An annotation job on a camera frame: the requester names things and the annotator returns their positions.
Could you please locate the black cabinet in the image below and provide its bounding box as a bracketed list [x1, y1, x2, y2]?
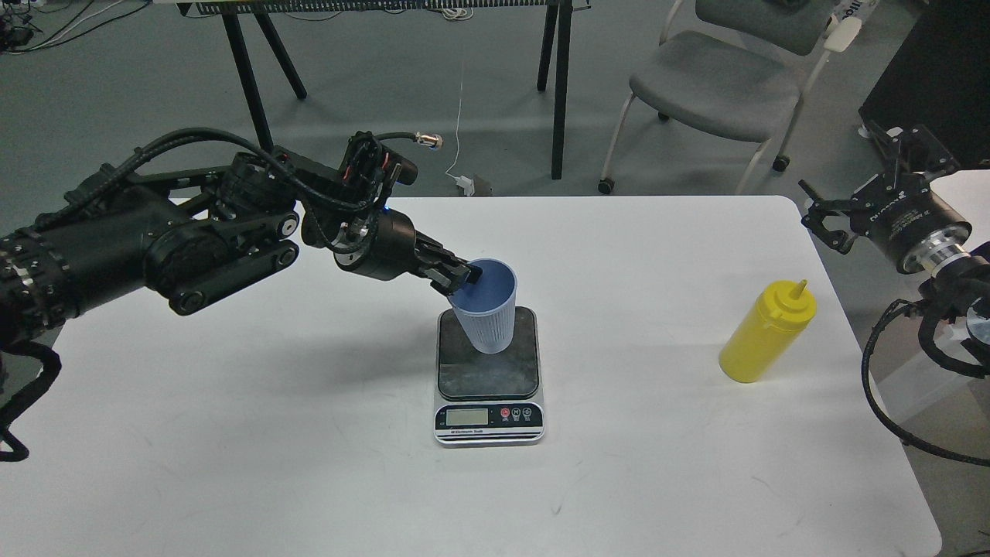
[859, 1, 989, 170]

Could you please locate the white cable with plug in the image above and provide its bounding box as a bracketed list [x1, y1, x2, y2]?
[445, 58, 496, 196]

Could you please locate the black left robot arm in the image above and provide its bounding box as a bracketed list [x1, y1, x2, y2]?
[2, 128, 483, 462]

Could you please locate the grey office chair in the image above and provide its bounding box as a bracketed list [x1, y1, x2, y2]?
[598, 1, 862, 194]

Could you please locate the digital kitchen scale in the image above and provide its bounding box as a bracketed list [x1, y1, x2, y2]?
[432, 306, 547, 447]

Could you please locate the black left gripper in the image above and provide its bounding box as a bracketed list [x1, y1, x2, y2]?
[333, 210, 483, 296]

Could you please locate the light blue plastic cup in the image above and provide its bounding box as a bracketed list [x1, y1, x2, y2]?
[448, 258, 517, 354]

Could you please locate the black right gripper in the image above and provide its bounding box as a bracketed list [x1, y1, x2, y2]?
[798, 118, 973, 275]

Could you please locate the yellow squeeze bottle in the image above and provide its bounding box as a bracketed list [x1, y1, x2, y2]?
[719, 279, 818, 384]

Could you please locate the black trestle table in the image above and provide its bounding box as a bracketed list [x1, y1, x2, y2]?
[176, 0, 595, 180]

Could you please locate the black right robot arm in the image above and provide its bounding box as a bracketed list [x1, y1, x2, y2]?
[799, 124, 989, 466]

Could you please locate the white side table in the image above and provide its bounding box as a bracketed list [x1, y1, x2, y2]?
[930, 169, 989, 251]

